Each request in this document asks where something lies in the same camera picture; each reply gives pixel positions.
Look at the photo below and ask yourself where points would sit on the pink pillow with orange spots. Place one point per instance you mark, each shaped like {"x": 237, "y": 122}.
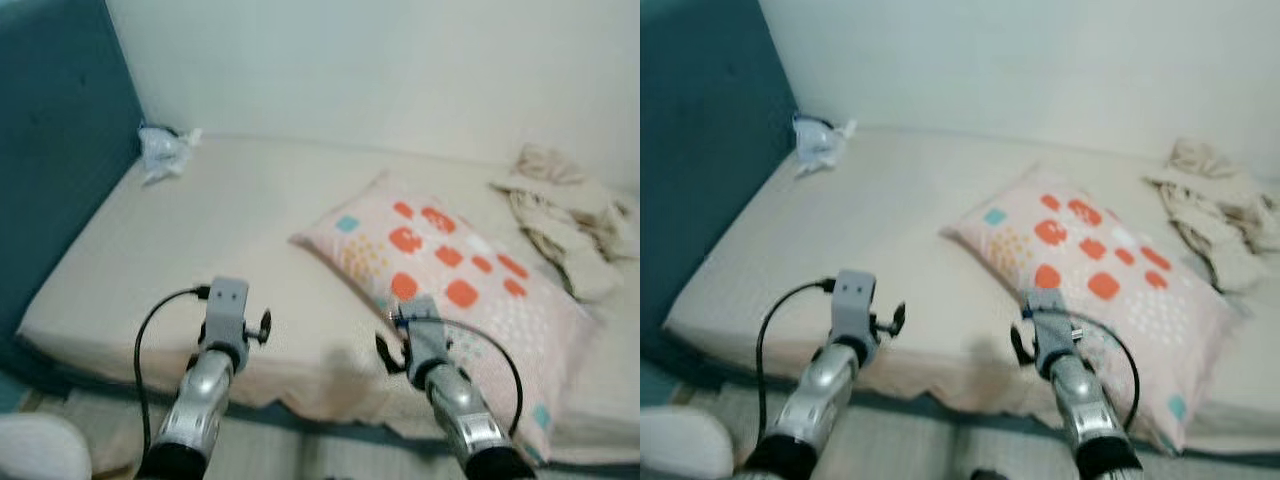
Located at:
{"x": 440, "y": 250}
{"x": 1080, "y": 240}

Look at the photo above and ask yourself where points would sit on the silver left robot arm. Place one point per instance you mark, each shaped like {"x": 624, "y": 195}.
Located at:
{"x": 815, "y": 400}
{"x": 195, "y": 400}

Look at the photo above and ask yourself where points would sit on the white plastic chair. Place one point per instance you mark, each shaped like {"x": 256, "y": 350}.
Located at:
{"x": 35, "y": 450}
{"x": 680, "y": 450}

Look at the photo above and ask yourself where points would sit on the bed with beige sheet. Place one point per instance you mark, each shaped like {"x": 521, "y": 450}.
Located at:
{"x": 230, "y": 230}
{"x": 880, "y": 220}

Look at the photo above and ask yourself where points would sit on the crumpled beige clothes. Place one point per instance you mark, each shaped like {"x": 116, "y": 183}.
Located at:
{"x": 560, "y": 215}
{"x": 1210, "y": 205}

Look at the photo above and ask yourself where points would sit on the teal headboard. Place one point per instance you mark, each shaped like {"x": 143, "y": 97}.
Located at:
{"x": 50, "y": 150}
{"x": 700, "y": 150}

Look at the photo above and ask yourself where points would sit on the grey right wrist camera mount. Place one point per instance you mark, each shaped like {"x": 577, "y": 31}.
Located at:
{"x": 1048, "y": 325}
{"x": 425, "y": 335}

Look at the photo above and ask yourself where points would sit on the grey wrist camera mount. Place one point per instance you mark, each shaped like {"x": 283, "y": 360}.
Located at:
{"x": 853, "y": 300}
{"x": 425, "y": 335}
{"x": 1048, "y": 325}
{"x": 227, "y": 305}

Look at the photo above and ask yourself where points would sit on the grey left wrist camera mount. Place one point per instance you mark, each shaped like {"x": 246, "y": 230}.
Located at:
{"x": 227, "y": 305}
{"x": 853, "y": 300}

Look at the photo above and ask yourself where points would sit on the dark teal bed frame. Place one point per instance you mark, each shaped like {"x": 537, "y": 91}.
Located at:
{"x": 300, "y": 425}
{"x": 930, "y": 405}

